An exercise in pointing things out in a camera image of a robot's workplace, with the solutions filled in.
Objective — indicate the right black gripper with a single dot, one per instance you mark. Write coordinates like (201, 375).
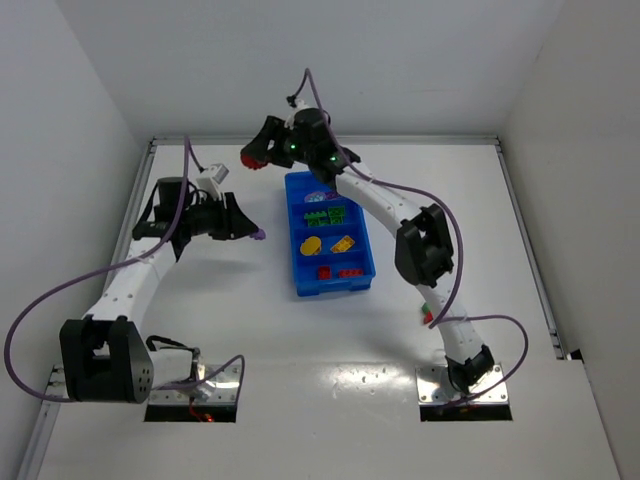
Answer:
(273, 141)

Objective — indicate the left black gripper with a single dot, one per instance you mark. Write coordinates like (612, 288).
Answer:
(230, 215)

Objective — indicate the red white flower lego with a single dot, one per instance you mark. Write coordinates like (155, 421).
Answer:
(252, 163)

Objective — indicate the purple round lego piece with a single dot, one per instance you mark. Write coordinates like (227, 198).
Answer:
(316, 196)

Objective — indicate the yellow oval lego piece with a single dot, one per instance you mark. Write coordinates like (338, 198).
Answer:
(311, 246)

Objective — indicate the small red lego brick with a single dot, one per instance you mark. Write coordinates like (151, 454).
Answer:
(324, 273)

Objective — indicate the green striped lego brick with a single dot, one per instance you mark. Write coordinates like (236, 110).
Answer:
(336, 215)

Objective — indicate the yellow lego brick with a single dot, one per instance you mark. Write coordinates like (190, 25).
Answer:
(343, 245)

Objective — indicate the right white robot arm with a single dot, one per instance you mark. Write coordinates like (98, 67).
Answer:
(425, 240)

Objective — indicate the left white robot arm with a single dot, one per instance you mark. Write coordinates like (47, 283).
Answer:
(105, 358)

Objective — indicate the blue divided plastic bin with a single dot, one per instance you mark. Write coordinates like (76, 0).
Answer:
(304, 268)

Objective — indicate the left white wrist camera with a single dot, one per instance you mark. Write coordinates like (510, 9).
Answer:
(212, 177)

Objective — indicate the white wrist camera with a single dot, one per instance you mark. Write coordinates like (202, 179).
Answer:
(297, 105)
(212, 177)

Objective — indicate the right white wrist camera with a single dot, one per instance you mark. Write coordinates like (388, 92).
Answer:
(297, 105)

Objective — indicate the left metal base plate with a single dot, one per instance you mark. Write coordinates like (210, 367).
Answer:
(221, 388)

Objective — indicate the metal base plate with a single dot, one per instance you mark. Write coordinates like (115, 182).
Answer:
(221, 388)
(435, 389)

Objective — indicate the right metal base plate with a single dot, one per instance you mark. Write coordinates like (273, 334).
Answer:
(435, 389)

